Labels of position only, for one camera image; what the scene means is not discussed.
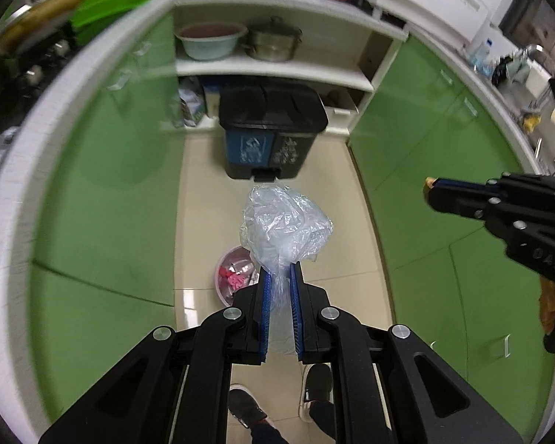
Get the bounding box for printed food bag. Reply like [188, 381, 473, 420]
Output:
[174, 76, 206, 128]

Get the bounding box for pink paper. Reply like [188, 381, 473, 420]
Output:
[218, 267, 248, 292]

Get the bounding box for left black shoe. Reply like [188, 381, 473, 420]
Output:
[228, 385, 268, 430]

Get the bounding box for black gas stove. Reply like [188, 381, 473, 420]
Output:
[0, 21, 79, 134]

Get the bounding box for black shoe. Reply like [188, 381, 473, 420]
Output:
[228, 385, 268, 430]
[299, 363, 333, 423]

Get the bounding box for orange gloved hand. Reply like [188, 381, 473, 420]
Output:
[539, 277, 555, 335]

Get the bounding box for clear plastic bag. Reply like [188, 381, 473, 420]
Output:
[240, 184, 334, 355]

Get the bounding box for white shelf unit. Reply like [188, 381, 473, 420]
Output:
[171, 0, 409, 137]

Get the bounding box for small brown round item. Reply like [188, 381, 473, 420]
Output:
[423, 178, 436, 201]

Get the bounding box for right black shoe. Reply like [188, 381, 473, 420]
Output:
[299, 363, 333, 423]

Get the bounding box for light blue basin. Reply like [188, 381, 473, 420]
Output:
[174, 22, 248, 61]

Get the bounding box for black blue pedal trash bin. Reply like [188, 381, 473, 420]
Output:
[218, 81, 329, 181]

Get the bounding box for pink round waste basket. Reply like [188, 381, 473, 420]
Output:
[214, 246, 259, 307]

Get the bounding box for steel steamer pot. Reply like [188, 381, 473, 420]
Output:
[241, 16, 303, 63]

